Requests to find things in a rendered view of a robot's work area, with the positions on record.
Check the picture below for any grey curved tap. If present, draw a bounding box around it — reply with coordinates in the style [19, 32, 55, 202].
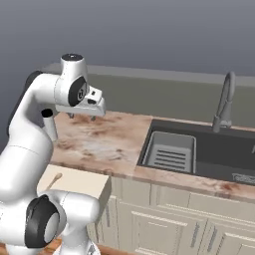
[211, 71, 237, 133]

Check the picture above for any wide beige cupboard door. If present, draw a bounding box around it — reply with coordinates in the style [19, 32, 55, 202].
[116, 199, 209, 255]

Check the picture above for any wooden spoon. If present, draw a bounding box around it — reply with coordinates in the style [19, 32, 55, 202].
[44, 172, 64, 192]

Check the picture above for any narrow beige cupboard door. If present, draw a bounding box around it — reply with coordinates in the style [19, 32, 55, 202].
[87, 194, 119, 251]

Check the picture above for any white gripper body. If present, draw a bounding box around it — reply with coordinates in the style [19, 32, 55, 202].
[54, 97, 108, 118]

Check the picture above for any beige open drawer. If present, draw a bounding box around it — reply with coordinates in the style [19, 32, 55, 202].
[36, 163, 113, 217]

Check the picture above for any grey slotted sink tray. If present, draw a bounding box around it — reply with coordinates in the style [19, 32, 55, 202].
[141, 130, 197, 174]

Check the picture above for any beige fixed front panel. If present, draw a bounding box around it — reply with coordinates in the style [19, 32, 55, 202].
[149, 183, 191, 207]
[187, 191, 255, 224]

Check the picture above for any dark sink basin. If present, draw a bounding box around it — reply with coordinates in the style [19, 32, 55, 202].
[136, 118, 255, 187]

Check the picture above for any grey cupboard door handle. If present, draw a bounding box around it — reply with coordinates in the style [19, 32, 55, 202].
[190, 221, 201, 249]
[216, 233, 227, 255]
[206, 225, 219, 254]
[105, 203, 112, 229]

